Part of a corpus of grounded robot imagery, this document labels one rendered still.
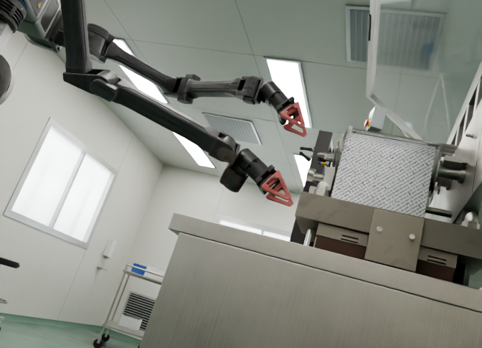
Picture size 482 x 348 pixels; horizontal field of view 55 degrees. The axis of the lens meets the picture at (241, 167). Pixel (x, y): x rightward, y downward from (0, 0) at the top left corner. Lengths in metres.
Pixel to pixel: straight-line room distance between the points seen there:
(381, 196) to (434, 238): 0.27
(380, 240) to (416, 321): 0.17
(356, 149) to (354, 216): 0.32
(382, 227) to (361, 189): 0.27
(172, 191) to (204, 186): 0.55
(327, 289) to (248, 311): 0.16
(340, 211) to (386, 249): 0.13
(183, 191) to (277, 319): 6.76
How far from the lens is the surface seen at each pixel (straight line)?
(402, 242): 1.00
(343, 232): 1.03
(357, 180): 1.26
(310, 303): 0.94
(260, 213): 7.17
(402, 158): 1.29
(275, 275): 0.95
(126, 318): 6.10
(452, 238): 1.04
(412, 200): 1.26
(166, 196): 7.73
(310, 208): 1.04
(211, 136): 1.28
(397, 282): 0.94
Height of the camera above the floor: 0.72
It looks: 18 degrees up
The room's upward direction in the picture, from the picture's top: 18 degrees clockwise
